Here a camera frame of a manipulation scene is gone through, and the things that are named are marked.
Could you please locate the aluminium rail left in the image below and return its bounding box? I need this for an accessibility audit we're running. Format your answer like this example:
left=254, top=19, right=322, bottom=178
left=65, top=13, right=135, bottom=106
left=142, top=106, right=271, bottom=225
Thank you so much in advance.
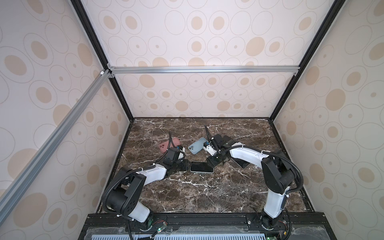
left=1, top=69, right=112, bottom=225

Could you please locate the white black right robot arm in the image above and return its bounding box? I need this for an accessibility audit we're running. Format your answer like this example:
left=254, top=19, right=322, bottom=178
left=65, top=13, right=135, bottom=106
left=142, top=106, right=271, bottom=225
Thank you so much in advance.
left=203, top=135, right=304, bottom=220

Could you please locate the black corner frame post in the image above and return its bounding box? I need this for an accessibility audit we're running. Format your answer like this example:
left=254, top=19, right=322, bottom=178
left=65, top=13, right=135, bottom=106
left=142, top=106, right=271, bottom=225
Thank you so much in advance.
left=269, top=0, right=346, bottom=122
left=70, top=0, right=135, bottom=122

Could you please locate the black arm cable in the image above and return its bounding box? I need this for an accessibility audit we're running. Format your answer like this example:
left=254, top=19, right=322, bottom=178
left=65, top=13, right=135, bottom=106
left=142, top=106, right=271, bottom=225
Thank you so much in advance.
left=101, top=131, right=175, bottom=215
left=204, top=125, right=304, bottom=196

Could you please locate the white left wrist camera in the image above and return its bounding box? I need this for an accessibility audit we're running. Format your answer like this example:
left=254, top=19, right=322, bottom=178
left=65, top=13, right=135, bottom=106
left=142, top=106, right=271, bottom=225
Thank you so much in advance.
left=177, top=145, right=186, bottom=160

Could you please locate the black corner frame post left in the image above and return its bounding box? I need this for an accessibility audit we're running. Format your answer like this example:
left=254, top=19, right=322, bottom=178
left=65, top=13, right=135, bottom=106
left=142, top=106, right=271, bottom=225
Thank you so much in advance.
left=70, top=0, right=135, bottom=122

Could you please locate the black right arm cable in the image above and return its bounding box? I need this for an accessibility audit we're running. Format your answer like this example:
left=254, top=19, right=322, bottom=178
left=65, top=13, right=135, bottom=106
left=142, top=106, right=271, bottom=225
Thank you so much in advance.
left=204, top=125, right=304, bottom=196

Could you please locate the aluminium rail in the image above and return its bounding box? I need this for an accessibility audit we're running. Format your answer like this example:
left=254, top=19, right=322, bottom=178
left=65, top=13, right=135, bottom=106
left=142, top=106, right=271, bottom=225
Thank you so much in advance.
left=110, top=65, right=300, bottom=75
left=1, top=69, right=112, bottom=225

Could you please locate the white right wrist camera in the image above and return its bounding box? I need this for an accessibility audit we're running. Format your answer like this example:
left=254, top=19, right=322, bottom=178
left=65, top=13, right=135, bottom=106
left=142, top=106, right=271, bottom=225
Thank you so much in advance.
left=203, top=142, right=217, bottom=156

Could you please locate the light blue phone case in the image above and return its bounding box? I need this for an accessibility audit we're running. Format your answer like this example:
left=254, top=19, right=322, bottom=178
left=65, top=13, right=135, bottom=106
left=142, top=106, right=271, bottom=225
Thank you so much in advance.
left=188, top=138, right=207, bottom=155
left=189, top=161, right=215, bottom=175

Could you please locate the aluminium rail back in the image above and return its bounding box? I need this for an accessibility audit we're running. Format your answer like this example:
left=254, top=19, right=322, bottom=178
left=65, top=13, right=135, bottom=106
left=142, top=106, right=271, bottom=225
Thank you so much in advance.
left=110, top=65, right=300, bottom=75

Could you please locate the pink phone case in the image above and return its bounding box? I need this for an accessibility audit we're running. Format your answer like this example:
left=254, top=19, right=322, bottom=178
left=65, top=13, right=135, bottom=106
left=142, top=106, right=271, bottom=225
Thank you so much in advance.
left=158, top=138, right=181, bottom=154

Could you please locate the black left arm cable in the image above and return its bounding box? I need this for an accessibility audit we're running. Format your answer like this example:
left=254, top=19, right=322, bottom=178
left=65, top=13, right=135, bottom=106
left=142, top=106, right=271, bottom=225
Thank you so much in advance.
left=101, top=131, right=175, bottom=215

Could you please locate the black phone white edge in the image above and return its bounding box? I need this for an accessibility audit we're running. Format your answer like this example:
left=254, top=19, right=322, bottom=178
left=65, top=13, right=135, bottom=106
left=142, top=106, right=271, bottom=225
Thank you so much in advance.
left=233, top=158, right=250, bottom=169

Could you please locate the black corner frame post right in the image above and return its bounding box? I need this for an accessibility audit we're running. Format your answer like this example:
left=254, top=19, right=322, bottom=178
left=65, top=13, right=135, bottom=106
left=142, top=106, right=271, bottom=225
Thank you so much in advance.
left=269, top=0, right=346, bottom=122

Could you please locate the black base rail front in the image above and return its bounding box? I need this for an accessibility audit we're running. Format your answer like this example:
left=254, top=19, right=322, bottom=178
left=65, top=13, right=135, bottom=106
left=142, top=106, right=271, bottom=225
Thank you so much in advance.
left=79, top=212, right=336, bottom=240

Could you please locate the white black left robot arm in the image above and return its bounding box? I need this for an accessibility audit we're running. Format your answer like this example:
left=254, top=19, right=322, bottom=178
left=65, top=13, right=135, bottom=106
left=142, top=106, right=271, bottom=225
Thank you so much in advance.
left=102, top=145, right=188, bottom=223

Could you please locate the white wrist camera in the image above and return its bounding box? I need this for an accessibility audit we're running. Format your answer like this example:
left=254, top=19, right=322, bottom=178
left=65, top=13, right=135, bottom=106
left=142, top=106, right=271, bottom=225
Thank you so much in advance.
left=203, top=142, right=217, bottom=156
left=177, top=145, right=186, bottom=160

